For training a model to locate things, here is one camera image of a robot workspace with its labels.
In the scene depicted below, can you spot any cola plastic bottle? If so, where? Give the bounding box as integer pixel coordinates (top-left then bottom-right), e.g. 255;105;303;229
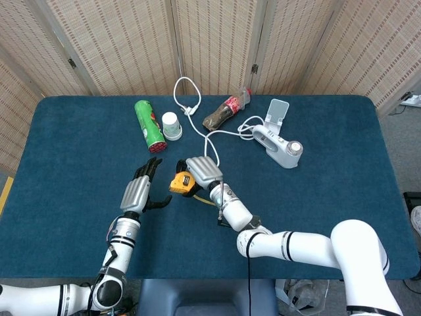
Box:
203;88;253;132

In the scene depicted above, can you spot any white power strip on floor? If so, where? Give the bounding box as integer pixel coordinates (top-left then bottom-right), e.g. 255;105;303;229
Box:
399;93;421;107

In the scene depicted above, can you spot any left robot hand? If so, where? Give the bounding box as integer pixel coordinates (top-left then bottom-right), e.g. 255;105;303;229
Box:
119;157;173;215

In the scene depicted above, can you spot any white phone stand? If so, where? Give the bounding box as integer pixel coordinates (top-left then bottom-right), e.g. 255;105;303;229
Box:
264;98;290;129

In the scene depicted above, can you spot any blue table mat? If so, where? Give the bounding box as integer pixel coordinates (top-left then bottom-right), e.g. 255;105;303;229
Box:
0;95;421;281

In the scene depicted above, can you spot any clear plastic bag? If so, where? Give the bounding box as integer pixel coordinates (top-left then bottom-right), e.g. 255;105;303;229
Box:
274;279;343;313

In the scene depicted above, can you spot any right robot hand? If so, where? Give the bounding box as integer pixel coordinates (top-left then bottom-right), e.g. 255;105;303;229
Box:
175;156;224;198

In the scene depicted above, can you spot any black box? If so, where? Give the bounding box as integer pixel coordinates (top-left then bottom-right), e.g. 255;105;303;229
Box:
403;191;421;220

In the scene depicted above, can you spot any white power cable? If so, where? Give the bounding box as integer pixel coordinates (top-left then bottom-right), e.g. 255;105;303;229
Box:
172;76;265;167

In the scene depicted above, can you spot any yellow tape measure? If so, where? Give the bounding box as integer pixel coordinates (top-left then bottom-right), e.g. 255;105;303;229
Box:
168;171;218;207

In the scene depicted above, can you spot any white power strip with handle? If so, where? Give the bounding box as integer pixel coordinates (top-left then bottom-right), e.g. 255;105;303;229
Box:
251;124;304;170

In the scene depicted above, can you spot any green chip can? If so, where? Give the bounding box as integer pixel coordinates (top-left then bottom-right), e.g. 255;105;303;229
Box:
134;99;168;154

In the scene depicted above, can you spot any bamboo folding screen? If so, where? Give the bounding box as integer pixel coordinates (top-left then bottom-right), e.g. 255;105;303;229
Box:
0;0;421;177

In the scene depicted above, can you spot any white paper cup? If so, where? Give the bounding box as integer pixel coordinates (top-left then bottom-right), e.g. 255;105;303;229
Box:
161;111;184;142

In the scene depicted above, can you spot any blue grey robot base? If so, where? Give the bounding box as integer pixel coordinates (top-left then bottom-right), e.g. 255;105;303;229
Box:
136;278;280;316

